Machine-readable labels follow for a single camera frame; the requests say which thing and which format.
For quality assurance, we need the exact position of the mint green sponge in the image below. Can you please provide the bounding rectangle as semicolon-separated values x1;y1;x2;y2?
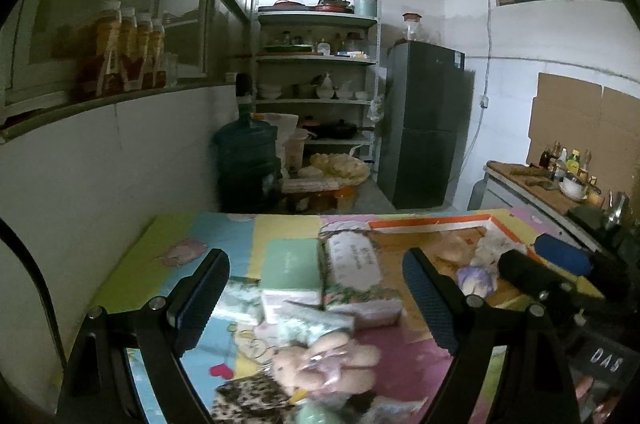
295;401;341;424

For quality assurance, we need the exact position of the pale purple soft toy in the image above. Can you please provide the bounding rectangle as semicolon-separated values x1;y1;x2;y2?
456;265;501;297

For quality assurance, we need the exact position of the glass jar with red lid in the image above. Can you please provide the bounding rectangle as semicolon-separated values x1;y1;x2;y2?
402;12;422;43

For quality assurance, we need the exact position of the white metal shelf rack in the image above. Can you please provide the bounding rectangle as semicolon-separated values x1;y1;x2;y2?
254;6;383;165

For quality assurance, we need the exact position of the cardboard sheet on wall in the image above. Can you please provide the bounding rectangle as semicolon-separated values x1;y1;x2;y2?
527;72;640;205

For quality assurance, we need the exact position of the mint green tissue box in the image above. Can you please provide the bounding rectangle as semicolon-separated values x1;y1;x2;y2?
260;238;326;307

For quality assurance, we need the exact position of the white bowl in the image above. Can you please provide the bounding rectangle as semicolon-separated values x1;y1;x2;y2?
559;176;588;199

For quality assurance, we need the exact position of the dark grey refrigerator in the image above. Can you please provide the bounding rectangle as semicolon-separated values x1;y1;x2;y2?
377;41;476;209

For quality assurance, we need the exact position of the leopard print cloth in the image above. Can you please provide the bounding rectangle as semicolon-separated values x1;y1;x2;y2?
210;374;301;424

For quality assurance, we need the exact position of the large blue water jug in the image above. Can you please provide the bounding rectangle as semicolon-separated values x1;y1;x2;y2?
212;104;281;212

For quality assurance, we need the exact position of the white plastic bucket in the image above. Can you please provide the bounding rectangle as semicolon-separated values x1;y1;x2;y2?
284;129;308;169

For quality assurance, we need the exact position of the floral tissue box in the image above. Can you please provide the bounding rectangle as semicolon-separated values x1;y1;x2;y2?
320;226;403;322

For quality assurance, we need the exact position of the colourful cartoon printed blanket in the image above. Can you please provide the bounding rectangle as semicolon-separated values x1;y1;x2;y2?
87;209;606;424

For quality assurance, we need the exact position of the metal jug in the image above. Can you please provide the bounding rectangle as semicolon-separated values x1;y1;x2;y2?
605;190;632;225

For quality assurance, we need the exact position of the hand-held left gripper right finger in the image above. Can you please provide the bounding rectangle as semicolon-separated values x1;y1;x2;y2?
401;246;591;424

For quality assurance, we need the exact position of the orange-rimmed cardboard tray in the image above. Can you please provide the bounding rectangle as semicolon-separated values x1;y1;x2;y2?
367;213;603;345

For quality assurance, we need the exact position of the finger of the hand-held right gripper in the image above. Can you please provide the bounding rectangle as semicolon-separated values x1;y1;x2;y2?
497;250;576;305
534;233;632;289

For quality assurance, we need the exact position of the white patterned cloth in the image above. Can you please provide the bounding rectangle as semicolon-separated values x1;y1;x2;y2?
472;234;528;267

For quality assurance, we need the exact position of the group of condiment bottles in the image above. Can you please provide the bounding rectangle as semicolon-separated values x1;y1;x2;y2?
539;143;596;179

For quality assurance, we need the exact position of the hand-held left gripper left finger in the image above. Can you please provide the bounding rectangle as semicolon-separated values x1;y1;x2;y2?
57;248;232;424

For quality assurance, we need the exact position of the kitchen counter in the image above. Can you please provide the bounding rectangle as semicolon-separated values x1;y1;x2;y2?
482;160;640;255

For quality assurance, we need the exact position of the black frying pan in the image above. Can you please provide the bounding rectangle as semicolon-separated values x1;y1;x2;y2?
305;119;373;139

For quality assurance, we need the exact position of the black cable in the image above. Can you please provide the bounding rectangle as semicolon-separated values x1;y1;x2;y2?
0;218;68;370

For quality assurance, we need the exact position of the peach plush toy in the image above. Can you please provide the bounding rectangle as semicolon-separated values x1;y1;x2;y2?
432;230;483;263

